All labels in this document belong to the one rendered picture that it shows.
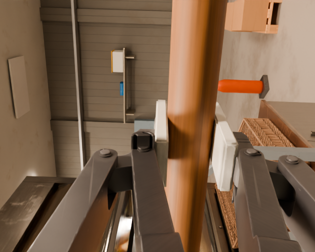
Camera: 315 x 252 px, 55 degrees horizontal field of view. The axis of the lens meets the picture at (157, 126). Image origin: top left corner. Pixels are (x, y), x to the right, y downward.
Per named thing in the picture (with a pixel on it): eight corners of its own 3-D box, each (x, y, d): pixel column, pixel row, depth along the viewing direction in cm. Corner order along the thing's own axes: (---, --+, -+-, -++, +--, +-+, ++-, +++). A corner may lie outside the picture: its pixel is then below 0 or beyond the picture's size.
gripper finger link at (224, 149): (224, 143, 16) (239, 143, 16) (208, 101, 22) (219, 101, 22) (218, 191, 17) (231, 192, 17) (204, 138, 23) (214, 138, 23)
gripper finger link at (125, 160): (153, 196, 15) (92, 194, 15) (155, 149, 20) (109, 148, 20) (153, 170, 14) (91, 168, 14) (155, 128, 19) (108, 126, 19)
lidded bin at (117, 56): (125, 49, 763) (113, 49, 763) (123, 51, 723) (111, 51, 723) (125, 70, 780) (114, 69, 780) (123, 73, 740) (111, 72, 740)
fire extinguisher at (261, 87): (263, 72, 363) (208, 71, 364) (271, 77, 337) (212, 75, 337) (260, 96, 373) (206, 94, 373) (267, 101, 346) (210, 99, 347)
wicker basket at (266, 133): (290, 253, 143) (231, 251, 143) (256, 187, 196) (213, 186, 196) (312, 162, 125) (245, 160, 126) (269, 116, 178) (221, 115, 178)
